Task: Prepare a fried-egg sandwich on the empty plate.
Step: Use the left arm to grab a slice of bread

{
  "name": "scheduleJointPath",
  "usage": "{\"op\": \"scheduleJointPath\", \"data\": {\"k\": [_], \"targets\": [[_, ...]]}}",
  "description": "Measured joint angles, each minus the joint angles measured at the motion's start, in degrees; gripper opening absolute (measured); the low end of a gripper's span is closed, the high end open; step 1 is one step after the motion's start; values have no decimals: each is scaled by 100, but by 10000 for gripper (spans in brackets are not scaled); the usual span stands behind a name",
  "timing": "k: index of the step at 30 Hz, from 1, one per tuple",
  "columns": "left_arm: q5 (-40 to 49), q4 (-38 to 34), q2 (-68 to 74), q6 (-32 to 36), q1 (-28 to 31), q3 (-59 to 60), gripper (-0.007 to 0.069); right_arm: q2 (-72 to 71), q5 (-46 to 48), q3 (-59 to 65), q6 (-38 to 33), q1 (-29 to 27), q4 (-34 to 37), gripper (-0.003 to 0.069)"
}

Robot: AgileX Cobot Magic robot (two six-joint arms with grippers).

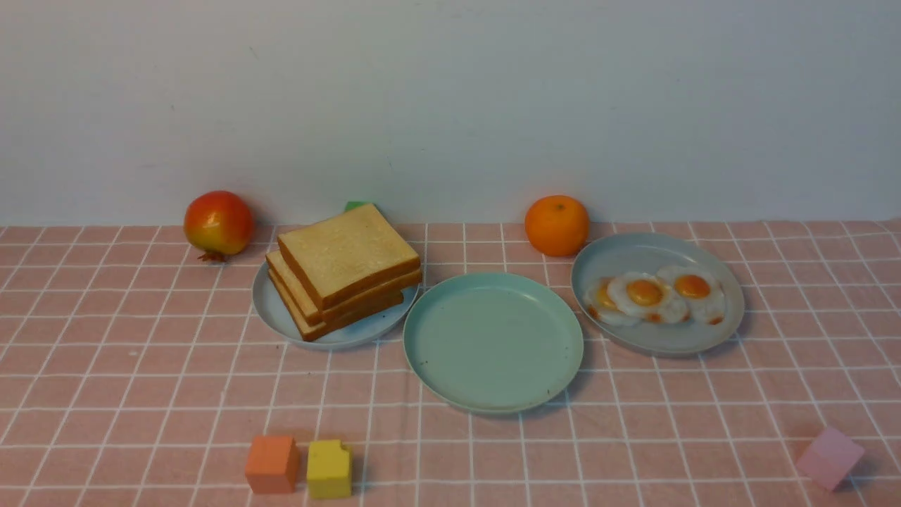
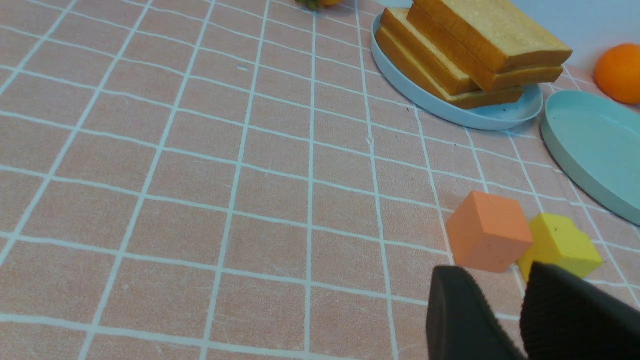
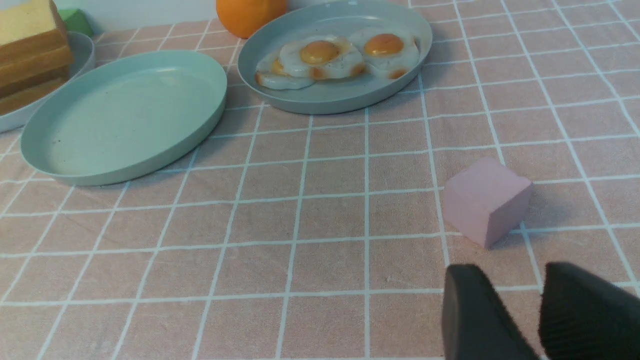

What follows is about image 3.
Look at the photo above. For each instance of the grey egg plate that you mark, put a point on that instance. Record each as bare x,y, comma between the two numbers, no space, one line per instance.
340,17

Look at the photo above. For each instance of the green object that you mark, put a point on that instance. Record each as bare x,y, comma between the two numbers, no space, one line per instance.
75,20

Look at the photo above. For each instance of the pink foam cube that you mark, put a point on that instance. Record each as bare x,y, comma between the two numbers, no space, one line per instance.
485,201

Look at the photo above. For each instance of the teal middle plate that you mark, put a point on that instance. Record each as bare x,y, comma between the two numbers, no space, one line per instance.
127,118

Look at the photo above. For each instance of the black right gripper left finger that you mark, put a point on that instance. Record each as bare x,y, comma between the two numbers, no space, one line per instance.
475,323

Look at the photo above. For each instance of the fried egg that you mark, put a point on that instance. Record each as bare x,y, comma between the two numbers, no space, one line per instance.
319,58
389,53

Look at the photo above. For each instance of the fried egg front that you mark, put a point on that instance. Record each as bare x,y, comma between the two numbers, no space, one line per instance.
319,58

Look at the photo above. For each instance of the orange fruit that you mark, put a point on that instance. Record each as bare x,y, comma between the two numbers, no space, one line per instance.
243,18

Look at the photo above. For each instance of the pale blue bread plate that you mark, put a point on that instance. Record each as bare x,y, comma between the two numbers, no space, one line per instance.
84,60

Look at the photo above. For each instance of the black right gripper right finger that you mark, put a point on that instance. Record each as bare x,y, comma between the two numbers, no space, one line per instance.
585,317

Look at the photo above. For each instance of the fried egg underneath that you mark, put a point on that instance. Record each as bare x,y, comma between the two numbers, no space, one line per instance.
270,74

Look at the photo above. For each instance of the pink checked tablecloth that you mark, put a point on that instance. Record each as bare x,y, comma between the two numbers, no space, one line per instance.
295,237

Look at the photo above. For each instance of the bread slice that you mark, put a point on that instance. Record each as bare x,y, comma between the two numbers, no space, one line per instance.
24,97
29,29
50,64
8,88

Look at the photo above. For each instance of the fried egg right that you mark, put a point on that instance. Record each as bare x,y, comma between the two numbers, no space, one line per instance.
389,53

